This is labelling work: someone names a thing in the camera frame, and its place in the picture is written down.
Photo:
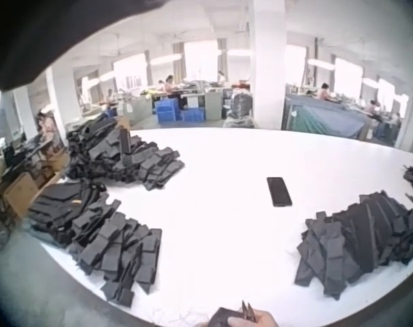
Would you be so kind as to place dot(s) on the grey fabric heap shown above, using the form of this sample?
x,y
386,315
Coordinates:
x,y
240,110

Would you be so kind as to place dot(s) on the stack of blue plastic crates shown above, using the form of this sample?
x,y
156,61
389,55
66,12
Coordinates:
x,y
174,109

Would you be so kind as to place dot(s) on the dark grey fabric piece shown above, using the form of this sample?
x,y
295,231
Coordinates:
x,y
220,316

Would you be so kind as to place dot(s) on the person's right hand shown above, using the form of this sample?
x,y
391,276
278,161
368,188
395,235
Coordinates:
x,y
265,319

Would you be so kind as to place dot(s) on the white square pillar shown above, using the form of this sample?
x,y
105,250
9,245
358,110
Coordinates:
x,y
267,64

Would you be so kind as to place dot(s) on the workbench with cartons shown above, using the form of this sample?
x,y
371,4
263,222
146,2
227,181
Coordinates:
x,y
19,173

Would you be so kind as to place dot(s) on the person's left hand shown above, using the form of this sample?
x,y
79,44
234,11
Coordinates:
x,y
234,322

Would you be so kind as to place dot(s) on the black phone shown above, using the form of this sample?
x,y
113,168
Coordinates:
x,y
279,191

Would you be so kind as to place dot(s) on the brown thread snips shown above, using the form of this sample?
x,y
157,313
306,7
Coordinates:
x,y
245,308

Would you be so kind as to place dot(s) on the blue covered cutting table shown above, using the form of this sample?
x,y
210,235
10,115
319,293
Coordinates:
x,y
325,116

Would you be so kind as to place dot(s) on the person's right fingers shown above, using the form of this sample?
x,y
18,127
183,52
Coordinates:
x,y
253,316

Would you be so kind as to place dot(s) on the sewing work tables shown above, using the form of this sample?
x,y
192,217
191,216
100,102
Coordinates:
x,y
196,97

